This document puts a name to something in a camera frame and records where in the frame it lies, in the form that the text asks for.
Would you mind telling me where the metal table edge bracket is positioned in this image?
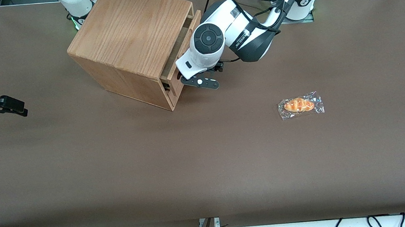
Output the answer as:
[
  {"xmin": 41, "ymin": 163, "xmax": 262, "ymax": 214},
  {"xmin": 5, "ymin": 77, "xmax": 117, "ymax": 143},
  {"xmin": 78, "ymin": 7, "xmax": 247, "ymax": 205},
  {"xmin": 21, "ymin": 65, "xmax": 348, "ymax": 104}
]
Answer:
[{"xmin": 199, "ymin": 217, "xmax": 221, "ymax": 227}]

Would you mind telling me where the brown table mat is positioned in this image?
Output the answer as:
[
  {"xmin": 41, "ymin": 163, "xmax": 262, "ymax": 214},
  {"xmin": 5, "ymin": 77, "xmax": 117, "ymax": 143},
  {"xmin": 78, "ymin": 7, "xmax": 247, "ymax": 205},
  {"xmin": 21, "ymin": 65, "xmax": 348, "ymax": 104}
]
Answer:
[{"xmin": 0, "ymin": 0, "xmax": 405, "ymax": 227}]

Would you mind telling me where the light wooden board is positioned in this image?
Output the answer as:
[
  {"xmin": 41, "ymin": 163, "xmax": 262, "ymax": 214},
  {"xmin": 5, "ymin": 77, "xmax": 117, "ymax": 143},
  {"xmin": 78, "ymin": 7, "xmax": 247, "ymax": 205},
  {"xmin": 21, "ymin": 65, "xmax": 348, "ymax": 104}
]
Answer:
[{"xmin": 61, "ymin": 0, "xmax": 211, "ymax": 122}]

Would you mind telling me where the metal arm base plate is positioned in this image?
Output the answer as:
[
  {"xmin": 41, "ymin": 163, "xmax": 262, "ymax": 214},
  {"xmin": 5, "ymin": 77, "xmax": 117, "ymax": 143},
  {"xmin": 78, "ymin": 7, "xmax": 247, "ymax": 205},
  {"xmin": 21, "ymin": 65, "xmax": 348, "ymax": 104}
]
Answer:
[{"xmin": 284, "ymin": 11, "xmax": 315, "ymax": 25}]

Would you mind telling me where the wooden drawer with pulled handle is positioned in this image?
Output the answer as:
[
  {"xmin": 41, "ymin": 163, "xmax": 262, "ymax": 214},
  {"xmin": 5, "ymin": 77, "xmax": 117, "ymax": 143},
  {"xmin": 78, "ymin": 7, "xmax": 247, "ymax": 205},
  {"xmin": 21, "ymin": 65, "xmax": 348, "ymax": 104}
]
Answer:
[{"xmin": 155, "ymin": 10, "xmax": 209, "ymax": 86}]

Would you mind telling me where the bread roll in clear wrapper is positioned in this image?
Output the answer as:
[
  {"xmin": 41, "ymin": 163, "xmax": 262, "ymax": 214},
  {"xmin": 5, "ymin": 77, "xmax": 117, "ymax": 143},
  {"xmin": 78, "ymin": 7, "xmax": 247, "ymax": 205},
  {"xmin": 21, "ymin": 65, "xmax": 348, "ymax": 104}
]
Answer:
[{"xmin": 276, "ymin": 91, "xmax": 326, "ymax": 122}]

